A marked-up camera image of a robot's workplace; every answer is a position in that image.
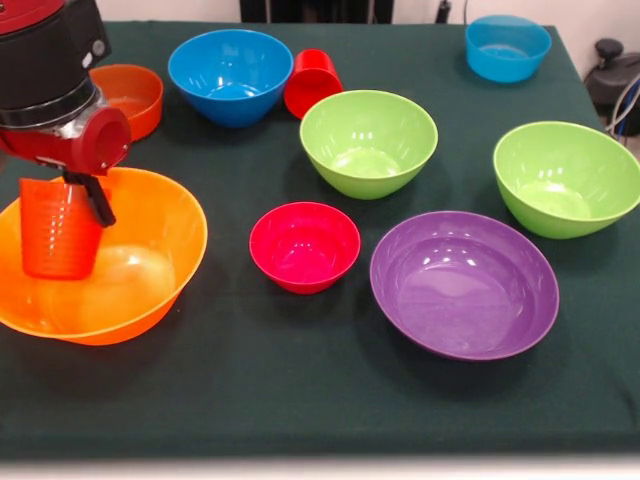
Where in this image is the purple bowl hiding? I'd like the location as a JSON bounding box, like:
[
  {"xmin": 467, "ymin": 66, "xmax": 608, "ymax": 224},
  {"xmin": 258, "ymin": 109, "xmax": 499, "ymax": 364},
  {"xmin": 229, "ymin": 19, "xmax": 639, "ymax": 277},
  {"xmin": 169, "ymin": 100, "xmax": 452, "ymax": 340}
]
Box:
[{"xmin": 369, "ymin": 210, "xmax": 560, "ymax": 362}]

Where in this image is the small light blue bowl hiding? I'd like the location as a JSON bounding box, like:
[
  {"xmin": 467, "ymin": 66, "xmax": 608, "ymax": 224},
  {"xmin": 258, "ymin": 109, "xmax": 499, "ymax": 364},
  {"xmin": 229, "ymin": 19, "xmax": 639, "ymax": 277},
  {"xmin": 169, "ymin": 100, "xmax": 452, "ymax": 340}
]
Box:
[{"xmin": 464, "ymin": 14, "xmax": 553, "ymax": 84}]

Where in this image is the green bowl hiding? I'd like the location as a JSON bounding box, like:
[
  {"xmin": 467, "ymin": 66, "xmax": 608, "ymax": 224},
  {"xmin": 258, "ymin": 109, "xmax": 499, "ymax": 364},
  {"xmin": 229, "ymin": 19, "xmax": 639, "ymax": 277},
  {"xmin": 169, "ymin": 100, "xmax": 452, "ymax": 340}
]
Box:
[
  {"xmin": 299, "ymin": 89, "xmax": 439, "ymax": 201},
  {"xmin": 492, "ymin": 121, "xmax": 640, "ymax": 240}
]

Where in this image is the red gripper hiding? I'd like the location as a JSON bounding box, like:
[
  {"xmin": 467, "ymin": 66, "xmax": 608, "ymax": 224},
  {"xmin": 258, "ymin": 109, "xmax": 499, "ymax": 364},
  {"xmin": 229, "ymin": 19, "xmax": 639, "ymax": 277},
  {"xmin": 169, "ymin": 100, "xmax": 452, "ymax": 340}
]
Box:
[{"xmin": 0, "ymin": 106, "xmax": 133, "ymax": 229}]

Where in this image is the orange cup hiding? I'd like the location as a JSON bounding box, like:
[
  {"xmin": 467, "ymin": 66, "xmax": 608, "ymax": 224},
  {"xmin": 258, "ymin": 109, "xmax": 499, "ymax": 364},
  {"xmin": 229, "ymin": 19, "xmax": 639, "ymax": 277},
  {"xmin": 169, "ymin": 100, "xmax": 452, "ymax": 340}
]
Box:
[{"xmin": 18, "ymin": 177, "xmax": 104, "ymax": 281}]

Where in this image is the small orange bowl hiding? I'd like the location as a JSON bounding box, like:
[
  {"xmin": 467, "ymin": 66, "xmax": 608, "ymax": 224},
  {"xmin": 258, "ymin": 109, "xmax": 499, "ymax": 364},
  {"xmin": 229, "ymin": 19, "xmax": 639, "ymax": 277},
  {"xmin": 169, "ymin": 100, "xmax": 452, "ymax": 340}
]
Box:
[{"xmin": 88, "ymin": 63, "xmax": 165, "ymax": 143}]

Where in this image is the tangle of cables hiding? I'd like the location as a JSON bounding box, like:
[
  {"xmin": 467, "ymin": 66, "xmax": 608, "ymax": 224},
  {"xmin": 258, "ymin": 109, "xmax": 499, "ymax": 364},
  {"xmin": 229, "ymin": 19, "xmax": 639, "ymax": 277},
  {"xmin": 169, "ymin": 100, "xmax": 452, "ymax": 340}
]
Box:
[{"xmin": 605, "ymin": 74, "xmax": 640, "ymax": 139}]

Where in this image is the red cup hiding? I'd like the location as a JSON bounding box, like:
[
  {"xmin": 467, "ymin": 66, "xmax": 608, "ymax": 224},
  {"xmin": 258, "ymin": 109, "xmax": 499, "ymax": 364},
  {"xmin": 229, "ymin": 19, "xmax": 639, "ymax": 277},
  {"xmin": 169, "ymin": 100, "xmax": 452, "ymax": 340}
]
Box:
[{"xmin": 283, "ymin": 48, "xmax": 345, "ymax": 121}]

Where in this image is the large yellow-orange bowl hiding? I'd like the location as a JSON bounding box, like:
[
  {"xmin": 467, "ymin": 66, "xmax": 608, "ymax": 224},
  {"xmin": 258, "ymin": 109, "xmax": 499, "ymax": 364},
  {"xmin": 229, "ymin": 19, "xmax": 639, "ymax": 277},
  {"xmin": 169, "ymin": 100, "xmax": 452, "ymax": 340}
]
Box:
[{"xmin": 0, "ymin": 167, "xmax": 210, "ymax": 347}]

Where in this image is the dark green table cloth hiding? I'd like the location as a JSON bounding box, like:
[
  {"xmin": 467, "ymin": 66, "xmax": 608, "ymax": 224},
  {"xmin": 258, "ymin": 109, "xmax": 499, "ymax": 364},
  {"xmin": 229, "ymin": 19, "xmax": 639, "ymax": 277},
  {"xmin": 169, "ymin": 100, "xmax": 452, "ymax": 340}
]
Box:
[{"xmin": 0, "ymin": 19, "xmax": 640, "ymax": 459}]

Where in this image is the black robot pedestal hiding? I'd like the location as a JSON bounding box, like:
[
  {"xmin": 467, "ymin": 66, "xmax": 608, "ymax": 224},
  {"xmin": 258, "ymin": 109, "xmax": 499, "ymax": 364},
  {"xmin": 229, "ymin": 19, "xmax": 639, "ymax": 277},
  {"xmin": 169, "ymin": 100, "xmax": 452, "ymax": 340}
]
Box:
[{"xmin": 239, "ymin": 0, "xmax": 396, "ymax": 24}]

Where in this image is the small pink-red bowl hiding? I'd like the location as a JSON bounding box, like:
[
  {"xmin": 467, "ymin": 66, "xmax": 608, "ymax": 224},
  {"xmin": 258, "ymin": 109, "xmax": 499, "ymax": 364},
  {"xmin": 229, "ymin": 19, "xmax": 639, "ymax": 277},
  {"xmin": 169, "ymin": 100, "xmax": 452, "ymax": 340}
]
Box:
[{"xmin": 248, "ymin": 201, "xmax": 362, "ymax": 296}]

